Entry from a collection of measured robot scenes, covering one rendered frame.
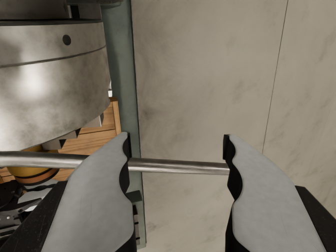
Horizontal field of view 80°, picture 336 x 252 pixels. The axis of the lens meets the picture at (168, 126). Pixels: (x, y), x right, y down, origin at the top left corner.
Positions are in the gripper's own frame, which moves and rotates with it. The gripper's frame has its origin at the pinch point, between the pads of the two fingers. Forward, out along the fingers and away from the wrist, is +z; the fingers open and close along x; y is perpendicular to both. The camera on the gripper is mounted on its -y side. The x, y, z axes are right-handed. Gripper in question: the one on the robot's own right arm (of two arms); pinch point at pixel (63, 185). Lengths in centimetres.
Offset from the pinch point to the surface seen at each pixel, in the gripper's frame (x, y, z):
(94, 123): 4.6, -16.3, 8.5
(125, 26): -53, -29, 23
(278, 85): -107, 23, 177
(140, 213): -15.0, 34.8, 19.2
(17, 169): 4.5, -9.2, -4.8
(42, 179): 4.0, -5.8, -2.0
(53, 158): 23.0, -22.9, 5.8
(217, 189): -108, 146, 128
